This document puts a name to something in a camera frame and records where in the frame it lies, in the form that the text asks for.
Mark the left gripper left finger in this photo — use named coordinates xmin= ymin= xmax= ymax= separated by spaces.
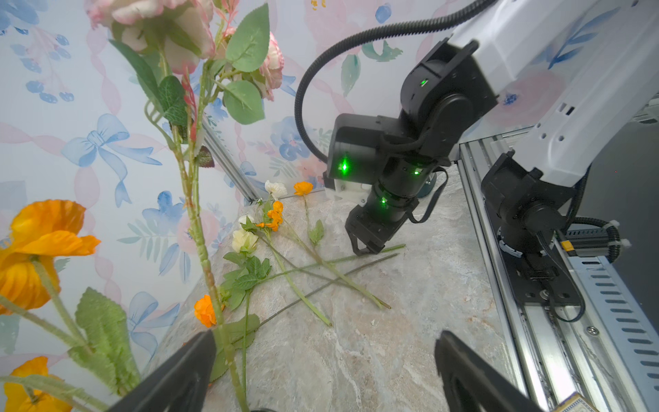
xmin=109 ymin=331 xmax=216 ymax=412

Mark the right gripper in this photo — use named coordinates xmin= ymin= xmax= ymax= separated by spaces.
xmin=345 ymin=203 xmax=418 ymax=255

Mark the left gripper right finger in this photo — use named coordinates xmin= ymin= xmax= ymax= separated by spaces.
xmin=434 ymin=331 xmax=541 ymax=412

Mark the pink rose stem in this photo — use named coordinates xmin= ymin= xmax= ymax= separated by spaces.
xmin=84 ymin=0 xmax=285 ymax=412

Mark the yellow poppy flower stem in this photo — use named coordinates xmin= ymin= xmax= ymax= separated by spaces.
xmin=1 ymin=199 xmax=142 ymax=398

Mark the orange rose stem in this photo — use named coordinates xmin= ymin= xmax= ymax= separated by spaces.
xmin=293 ymin=182 xmax=391 ymax=309

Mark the white flower stem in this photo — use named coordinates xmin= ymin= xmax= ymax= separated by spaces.
xmin=233 ymin=180 xmax=324 ymax=256

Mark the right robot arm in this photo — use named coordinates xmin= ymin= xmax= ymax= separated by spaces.
xmin=326 ymin=1 xmax=658 ymax=256

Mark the orange marigold flower stem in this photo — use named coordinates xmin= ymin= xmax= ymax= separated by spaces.
xmin=194 ymin=251 xmax=400 ymax=382

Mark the framed card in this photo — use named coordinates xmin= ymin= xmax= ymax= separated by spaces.
xmin=553 ymin=392 xmax=597 ymax=412

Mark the cream rose stem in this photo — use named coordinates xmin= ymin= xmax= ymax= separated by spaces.
xmin=222 ymin=239 xmax=333 ymax=326

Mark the black corrugated cable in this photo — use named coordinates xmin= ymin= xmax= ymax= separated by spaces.
xmin=294 ymin=0 xmax=498 ymax=163

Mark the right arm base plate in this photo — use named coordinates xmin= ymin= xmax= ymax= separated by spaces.
xmin=496 ymin=228 xmax=586 ymax=324

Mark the aluminium rail frame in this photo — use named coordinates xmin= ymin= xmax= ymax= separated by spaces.
xmin=456 ymin=133 xmax=658 ymax=411

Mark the right corner aluminium post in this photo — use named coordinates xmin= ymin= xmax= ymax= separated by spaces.
xmin=203 ymin=118 xmax=260 ymax=204

